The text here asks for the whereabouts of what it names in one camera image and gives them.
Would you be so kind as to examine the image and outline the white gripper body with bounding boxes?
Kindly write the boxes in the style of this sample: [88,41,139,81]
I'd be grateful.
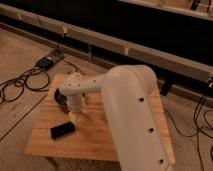
[67,95,84,112]

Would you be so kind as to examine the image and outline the black power adapter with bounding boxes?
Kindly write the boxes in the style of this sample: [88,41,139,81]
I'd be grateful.
[36,57,55,71]

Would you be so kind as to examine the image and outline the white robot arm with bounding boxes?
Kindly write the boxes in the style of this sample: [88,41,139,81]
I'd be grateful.
[59,65,173,171]

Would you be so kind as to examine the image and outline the long wooden beam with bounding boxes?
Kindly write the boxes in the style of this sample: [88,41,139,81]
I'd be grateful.
[0,2,213,82]

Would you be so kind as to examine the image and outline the black bowl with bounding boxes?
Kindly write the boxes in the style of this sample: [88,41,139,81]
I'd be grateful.
[54,89,67,106]

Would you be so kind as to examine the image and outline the black cables at right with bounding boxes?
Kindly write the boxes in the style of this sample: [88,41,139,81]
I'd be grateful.
[164,94,213,164]

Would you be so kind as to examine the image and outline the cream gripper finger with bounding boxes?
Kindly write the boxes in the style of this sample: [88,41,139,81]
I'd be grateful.
[69,112,76,122]
[82,102,88,113]

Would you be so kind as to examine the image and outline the black eraser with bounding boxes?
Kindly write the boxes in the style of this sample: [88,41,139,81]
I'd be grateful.
[50,122,75,139]

